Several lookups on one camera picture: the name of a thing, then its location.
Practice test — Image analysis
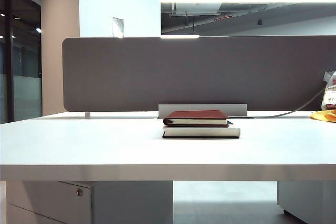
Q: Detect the red leather-cover book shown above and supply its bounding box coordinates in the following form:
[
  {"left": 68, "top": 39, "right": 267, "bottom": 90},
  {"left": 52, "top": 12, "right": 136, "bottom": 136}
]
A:
[{"left": 162, "top": 109, "right": 228, "bottom": 128}]

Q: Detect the black hardcover book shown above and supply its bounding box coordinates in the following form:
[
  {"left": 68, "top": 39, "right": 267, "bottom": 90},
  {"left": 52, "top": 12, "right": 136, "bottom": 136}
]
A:
[{"left": 162, "top": 120, "right": 241, "bottom": 140}]

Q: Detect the short linear ceiling light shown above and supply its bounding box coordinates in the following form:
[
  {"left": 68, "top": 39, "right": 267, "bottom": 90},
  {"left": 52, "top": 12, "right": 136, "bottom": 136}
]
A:
[{"left": 160, "top": 34, "right": 200, "bottom": 39}]

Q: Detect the black-framed glass partition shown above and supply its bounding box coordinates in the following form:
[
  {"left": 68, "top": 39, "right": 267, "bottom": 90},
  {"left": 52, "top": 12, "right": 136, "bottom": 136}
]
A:
[{"left": 0, "top": 0, "right": 43, "bottom": 124}]

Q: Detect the grey fabric desk divider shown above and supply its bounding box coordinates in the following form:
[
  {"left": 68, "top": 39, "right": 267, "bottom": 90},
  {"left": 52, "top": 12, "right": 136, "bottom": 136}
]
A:
[{"left": 62, "top": 36, "right": 336, "bottom": 112}]

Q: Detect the white desk leg panel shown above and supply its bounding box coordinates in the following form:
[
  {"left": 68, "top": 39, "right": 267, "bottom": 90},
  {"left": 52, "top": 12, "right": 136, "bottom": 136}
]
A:
[{"left": 91, "top": 181, "right": 174, "bottom": 224}]

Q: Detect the white drawer cabinet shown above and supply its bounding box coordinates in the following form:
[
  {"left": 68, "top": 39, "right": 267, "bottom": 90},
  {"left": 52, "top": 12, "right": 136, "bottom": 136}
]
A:
[{"left": 5, "top": 181, "right": 94, "bottom": 224}]

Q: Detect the clear plastic snack bag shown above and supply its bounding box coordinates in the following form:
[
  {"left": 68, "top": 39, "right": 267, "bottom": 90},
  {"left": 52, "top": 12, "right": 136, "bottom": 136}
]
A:
[{"left": 320, "top": 70, "right": 336, "bottom": 111}]

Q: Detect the yellow cloth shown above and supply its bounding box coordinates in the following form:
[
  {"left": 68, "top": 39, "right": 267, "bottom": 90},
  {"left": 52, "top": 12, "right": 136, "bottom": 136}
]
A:
[{"left": 309, "top": 109, "right": 336, "bottom": 123}]

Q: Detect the white cabinet on casters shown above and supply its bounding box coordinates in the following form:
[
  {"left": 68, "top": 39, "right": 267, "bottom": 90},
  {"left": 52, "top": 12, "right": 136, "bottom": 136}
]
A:
[{"left": 277, "top": 181, "right": 336, "bottom": 224}]

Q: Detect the silver wall plate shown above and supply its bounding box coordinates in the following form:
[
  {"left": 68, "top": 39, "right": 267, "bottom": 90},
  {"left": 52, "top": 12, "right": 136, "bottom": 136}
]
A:
[{"left": 112, "top": 17, "right": 124, "bottom": 38}]

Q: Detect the grey metal cable flap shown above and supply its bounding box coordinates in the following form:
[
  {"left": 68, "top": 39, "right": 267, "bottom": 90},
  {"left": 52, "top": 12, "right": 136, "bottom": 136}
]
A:
[{"left": 157, "top": 103, "right": 248, "bottom": 118}]

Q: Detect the grey cable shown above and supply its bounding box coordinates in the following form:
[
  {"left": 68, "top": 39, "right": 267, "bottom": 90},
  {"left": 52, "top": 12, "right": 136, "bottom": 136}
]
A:
[{"left": 227, "top": 87, "right": 327, "bottom": 119}]

